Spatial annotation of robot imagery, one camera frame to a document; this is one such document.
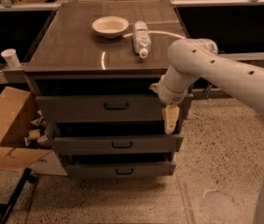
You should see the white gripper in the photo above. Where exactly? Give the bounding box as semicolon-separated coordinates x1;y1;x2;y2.
149;78;188;134

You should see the grey top drawer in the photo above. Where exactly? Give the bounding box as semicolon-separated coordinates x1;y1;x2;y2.
35;92;194;123

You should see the grey drawer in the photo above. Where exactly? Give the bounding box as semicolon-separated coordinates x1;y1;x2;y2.
35;92;194;123
54;134;183;155
67;161;175;178

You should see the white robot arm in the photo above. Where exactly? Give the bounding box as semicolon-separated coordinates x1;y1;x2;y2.
150;38;264;224

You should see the grey middle drawer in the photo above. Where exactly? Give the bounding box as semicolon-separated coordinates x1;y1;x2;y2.
54;134;183;155

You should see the grey drawer cabinet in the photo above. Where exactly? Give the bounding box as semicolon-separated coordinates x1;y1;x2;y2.
25;1;184;174

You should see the grey bottom drawer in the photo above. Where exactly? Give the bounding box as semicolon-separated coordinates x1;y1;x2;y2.
67;161;175;178

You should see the clear plastic bottle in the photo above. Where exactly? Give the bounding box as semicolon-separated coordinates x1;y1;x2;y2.
132;21;151;59

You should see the white ceramic bowl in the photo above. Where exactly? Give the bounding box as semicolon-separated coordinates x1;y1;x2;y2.
92;16;129;38

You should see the black metal stand leg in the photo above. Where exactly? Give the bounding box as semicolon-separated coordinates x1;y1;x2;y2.
0;168;36;224

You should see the brown cardboard box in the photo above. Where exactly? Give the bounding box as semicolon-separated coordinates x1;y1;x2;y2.
0;87;50;171

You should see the white paper cup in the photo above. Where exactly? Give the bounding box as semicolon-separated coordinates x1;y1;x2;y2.
1;49;21;68

